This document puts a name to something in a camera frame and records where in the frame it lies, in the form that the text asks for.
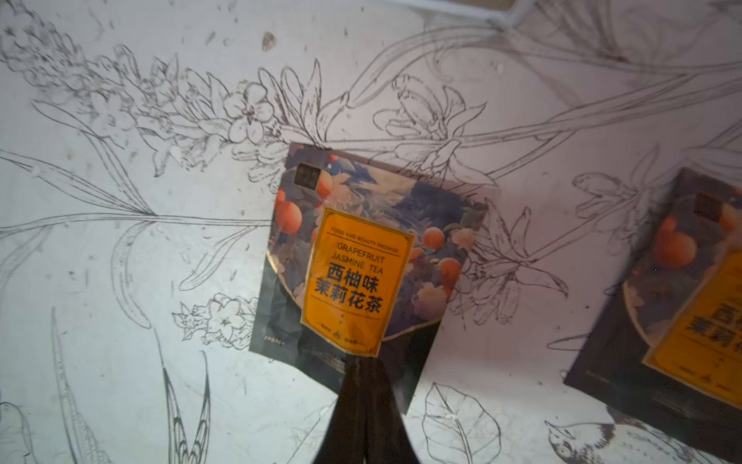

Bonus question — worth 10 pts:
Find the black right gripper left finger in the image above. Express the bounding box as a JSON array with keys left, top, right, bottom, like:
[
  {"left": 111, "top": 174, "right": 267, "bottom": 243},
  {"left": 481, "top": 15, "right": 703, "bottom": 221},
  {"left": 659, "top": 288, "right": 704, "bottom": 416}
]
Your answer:
[{"left": 313, "top": 357, "right": 366, "bottom": 464}]

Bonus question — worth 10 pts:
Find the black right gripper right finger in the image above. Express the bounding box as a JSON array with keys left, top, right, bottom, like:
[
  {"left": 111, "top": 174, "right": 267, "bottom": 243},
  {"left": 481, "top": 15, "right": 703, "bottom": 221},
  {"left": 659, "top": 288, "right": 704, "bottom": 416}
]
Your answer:
[{"left": 366, "top": 358, "right": 419, "bottom": 464}]

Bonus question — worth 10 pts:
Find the orange-label tea bag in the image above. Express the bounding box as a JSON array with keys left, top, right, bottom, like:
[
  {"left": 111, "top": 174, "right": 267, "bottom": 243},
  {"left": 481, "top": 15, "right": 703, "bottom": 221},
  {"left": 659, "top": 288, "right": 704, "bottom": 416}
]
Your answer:
[
  {"left": 249, "top": 143, "right": 488, "bottom": 410},
  {"left": 564, "top": 167, "right": 742, "bottom": 464}
]

